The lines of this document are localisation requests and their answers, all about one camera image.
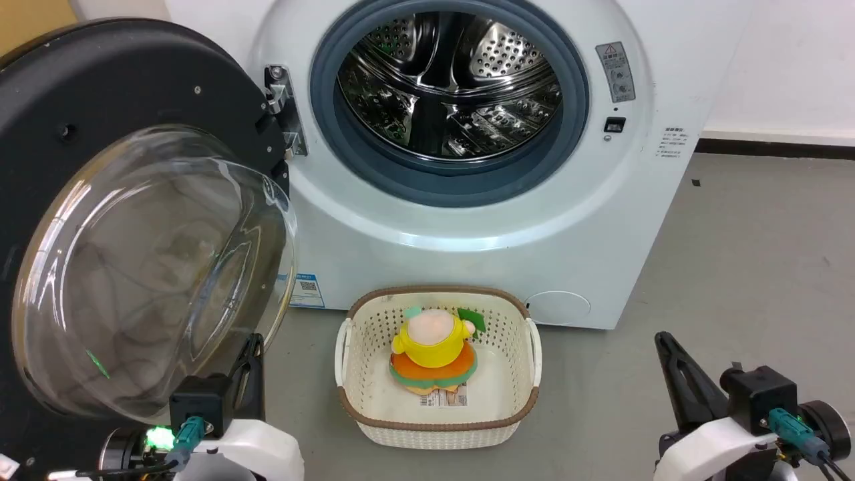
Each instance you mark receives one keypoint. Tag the white front-load washing machine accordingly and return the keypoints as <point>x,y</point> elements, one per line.
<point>467,267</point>

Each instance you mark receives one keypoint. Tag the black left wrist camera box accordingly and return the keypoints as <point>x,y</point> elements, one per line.
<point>199,401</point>

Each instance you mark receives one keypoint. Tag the blue QR code sticker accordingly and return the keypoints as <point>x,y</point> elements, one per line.
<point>307,290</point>

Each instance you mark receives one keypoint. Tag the yellow and orange plush doll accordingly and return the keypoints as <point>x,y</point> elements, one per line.
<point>431,347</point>

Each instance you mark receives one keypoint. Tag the round white filter cover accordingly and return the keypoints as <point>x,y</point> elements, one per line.
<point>558,308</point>

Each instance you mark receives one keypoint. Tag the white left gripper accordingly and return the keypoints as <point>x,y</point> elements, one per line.
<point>260,454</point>

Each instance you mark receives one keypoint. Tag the brown wooden panel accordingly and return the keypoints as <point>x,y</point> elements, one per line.
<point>30,23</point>

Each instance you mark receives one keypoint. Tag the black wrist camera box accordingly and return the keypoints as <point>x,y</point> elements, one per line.
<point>199,401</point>
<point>758,394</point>

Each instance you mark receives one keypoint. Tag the white laundry basket brown rim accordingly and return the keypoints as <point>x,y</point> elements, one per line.
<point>494,401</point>

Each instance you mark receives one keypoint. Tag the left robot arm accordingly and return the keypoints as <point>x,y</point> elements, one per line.
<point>127,454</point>

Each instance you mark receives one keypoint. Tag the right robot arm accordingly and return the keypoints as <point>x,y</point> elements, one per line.
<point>828,427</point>

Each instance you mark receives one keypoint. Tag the grey warning sticker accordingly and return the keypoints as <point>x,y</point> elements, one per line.
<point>616,70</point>

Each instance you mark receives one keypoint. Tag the black door lock slot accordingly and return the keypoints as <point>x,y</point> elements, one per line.
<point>614,125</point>

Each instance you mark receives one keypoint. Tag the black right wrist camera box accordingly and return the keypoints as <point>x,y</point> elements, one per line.
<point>758,394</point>

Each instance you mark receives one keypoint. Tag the metal door hinge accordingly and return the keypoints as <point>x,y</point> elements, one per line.
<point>280,87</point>

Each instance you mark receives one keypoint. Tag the black wall baseboard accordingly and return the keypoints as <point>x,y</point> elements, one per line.
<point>775,148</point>

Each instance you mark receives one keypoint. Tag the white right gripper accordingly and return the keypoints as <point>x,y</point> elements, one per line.
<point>715,454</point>

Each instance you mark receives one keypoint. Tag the white printed doll tag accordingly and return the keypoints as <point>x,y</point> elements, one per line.
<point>444,399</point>

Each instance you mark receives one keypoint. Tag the steel washer drum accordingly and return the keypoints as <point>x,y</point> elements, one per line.
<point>447,73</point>

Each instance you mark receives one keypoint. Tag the black washer door with glass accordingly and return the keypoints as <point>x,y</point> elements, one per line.
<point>100,80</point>

